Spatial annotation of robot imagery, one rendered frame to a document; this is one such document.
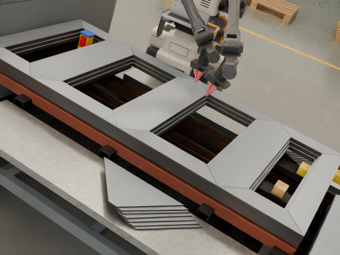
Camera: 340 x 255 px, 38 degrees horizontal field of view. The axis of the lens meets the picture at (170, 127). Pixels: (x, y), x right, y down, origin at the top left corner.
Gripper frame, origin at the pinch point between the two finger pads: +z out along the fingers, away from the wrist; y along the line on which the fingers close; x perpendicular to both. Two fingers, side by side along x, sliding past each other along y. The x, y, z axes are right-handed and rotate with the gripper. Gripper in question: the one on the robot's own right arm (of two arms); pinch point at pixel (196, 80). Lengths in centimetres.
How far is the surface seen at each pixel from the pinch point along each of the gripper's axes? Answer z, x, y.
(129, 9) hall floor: 87, 291, -211
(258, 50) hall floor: 88, 365, -64
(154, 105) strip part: 2.2, -38.7, -0.8
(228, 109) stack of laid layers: 4.2, -3.3, 21.6
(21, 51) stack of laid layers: 6, -48, -68
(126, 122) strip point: 2, -62, 0
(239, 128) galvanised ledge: 21.2, 17.5, 25.3
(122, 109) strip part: 2, -55, -7
